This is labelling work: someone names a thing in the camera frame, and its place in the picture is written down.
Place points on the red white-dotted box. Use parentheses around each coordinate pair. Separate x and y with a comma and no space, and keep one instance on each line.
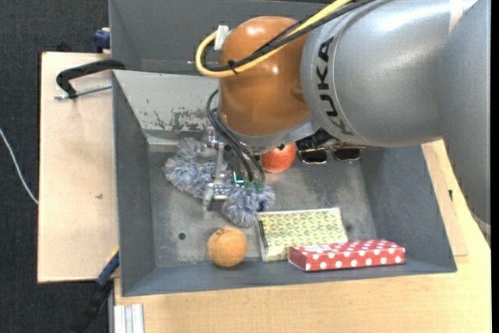
(347,255)

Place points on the red-orange toy fruit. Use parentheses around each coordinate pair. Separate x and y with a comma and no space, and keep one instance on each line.
(278,160)

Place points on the pale wood flat board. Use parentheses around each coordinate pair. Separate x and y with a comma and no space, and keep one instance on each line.
(76,175)

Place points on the orange ball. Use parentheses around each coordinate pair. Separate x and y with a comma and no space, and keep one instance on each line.
(227,246)

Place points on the blue and white fluffy cloth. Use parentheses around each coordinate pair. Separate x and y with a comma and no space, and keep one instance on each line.
(187,171)

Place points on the grey metal bin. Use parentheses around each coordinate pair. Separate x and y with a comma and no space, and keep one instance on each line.
(175,238)

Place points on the dark sunglasses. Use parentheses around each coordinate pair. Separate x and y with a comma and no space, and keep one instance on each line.
(313,155)

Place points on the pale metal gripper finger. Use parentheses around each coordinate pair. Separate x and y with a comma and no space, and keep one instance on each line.
(218,193)
(211,141)

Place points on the black cylinder on white bracket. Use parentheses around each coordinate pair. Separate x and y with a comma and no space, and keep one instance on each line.
(316,138)

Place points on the yellow-green patterned packet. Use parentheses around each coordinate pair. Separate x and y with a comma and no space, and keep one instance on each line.
(302,228)

